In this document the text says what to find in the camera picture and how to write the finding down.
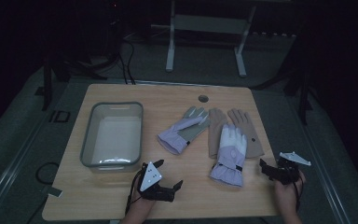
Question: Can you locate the plain beige glove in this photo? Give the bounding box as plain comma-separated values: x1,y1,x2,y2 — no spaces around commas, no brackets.
207,107,229,160

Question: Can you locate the person's left hand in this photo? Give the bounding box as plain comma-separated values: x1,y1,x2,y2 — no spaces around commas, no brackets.
128,194,157,217

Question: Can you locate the grey plastic bin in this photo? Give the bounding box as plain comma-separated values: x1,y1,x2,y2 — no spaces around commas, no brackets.
79,101,145,174

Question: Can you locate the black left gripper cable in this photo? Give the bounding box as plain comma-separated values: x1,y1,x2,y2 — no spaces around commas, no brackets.
124,169,145,217

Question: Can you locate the white metal stand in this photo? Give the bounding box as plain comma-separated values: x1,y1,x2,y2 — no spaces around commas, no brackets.
165,0,257,78

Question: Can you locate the black floor cable loop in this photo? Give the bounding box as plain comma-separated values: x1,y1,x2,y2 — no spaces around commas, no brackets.
34,161,61,187

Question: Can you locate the black tripod stand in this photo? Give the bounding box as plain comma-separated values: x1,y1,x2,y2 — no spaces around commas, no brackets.
40,0,131,112

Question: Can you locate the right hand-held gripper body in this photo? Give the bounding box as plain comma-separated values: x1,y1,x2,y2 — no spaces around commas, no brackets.
273,151,312,186

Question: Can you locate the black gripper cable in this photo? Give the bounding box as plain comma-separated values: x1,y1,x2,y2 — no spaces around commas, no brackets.
293,179,303,213
124,169,145,217

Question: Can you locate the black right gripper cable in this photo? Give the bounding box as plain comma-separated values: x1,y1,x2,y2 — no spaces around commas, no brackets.
293,179,303,213

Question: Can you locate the purple and grey glove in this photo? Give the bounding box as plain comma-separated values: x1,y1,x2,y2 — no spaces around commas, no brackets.
157,105,212,156

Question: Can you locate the person's right hand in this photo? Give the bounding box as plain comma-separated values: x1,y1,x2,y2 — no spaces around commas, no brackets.
272,170,308,213

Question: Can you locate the beige glove with dark dot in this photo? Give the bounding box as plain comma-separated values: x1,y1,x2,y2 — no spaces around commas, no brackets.
227,107,265,159

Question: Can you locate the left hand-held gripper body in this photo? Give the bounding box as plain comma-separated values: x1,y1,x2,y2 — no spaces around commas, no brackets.
135,161,176,203

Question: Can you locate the black hanging cable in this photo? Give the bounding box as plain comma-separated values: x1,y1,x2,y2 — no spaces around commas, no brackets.
117,38,137,86

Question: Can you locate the purple and white glove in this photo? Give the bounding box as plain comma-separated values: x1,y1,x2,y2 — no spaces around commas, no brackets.
209,123,248,189

